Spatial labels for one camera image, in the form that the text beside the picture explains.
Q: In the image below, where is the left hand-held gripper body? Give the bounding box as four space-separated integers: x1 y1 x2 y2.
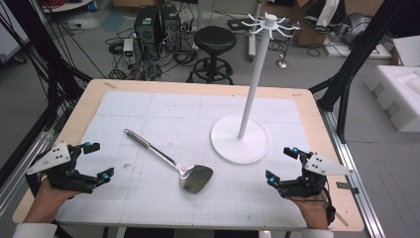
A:
25 142 100 194

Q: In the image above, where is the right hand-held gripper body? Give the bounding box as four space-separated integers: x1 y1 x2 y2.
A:
276 152 355 199

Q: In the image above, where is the stainless steel spatula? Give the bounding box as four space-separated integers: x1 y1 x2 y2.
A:
123 128 215 195

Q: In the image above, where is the person's left hand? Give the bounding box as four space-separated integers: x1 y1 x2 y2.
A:
23 178 80 225

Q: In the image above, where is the person's right hand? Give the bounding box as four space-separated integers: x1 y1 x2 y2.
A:
288 194 332 230

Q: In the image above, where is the grey tape piece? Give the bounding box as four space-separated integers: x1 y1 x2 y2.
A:
335 180 361 195

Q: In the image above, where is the white utensil rack stand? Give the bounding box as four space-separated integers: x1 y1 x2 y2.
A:
210 12 300 166

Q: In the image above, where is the white grid mat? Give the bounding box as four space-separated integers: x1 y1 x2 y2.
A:
55 90 333 231

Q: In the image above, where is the thin metal stand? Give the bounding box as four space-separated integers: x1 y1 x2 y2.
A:
275 22 300 69

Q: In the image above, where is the large white foam packaging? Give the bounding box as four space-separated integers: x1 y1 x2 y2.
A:
364 64 420 134

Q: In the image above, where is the small grey electronic box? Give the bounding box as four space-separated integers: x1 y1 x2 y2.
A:
122 38 135 58

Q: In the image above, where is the cardboard box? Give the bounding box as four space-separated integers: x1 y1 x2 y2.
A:
292 0 332 48

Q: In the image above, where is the white cabinet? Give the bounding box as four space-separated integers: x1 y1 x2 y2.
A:
0 5 32 64

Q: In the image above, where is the large black computer tower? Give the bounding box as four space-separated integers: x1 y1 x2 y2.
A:
133 5 162 46

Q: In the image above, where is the black round stool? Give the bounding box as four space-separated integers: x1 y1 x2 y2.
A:
185 25 238 85

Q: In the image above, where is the black flat device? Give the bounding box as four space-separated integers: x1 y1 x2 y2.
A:
227 17 256 33

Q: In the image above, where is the grey round appliance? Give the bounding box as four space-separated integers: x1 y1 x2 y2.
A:
341 12 372 46

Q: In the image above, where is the black and white cloth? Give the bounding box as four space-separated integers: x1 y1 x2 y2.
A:
302 0 348 35

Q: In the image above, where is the white round table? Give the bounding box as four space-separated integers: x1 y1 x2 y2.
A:
41 0 94 14

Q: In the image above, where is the slim black computer tower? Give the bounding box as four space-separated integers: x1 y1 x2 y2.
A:
159 3 182 53

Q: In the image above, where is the white foam block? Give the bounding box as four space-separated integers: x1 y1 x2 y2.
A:
392 35 420 67

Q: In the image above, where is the aluminium rail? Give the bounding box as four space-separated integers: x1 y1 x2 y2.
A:
318 106 386 238
0 128 55 216

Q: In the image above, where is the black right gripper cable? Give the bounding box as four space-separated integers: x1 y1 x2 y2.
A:
318 183 338 228

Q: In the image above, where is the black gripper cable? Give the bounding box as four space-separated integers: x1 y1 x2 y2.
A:
318 183 338 228
52 221 75 238

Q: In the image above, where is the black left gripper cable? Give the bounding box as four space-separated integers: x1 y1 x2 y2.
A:
52 221 75 238

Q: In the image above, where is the tangle of black cables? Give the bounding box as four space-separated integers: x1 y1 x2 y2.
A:
104 28 200 82

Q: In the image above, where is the white upright post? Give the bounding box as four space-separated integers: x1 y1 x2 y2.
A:
247 0 264 62

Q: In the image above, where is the black frame post with cables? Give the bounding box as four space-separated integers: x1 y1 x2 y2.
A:
2 0 94 111

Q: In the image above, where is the black metal frame strut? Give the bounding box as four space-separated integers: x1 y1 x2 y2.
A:
308 0 412 144

